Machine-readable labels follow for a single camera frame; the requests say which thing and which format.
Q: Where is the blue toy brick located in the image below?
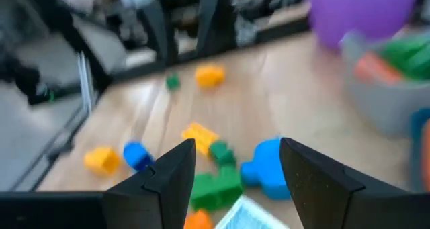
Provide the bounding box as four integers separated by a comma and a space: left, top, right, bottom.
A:
122, 140, 156, 172

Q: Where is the purple pumpkin-face bucket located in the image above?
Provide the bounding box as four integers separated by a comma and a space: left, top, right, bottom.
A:
304, 0, 421, 50

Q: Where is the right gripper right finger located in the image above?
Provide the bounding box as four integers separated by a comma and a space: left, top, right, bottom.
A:
279, 136, 430, 229

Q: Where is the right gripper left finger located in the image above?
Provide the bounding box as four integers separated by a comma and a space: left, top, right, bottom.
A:
102, 138, 197, 229

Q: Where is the green toy block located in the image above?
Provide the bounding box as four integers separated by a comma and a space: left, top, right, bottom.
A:
189, 165, 243, 212
381, 34, 430, 81

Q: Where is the small green studded brick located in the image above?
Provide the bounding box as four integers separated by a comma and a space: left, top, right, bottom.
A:
165, 73, 181, 91

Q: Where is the orange wedge block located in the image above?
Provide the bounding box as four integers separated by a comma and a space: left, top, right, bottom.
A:
183, 208, 216, 229

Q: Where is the yellow small block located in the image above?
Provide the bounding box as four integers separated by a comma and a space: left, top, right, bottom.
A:
194, 64, 226, 89

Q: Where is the dark green studded brick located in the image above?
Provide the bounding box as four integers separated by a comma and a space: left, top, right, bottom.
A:
208, 140, 237, 167

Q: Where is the blue-backed card box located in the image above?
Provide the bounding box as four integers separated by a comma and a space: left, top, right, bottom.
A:
214, 194, 290, 229

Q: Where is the yellow flat block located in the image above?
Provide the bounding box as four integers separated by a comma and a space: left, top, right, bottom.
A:
181, 121, 221, 158

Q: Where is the light blue toy block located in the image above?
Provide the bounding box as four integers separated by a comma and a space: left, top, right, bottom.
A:
240, 137, 292, 201

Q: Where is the yellow toy brick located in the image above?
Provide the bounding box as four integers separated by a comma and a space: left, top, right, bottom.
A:
83, 146, 122, 176

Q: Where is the orange toy block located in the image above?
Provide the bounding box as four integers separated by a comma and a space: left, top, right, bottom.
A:
354, 50, 404, 85

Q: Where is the light grey plastic bin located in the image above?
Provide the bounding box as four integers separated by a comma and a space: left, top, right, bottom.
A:
339, 29, 430, 138

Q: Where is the teal plastic bin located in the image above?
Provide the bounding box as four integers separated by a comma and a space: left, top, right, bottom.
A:
410, 107, 430, 193

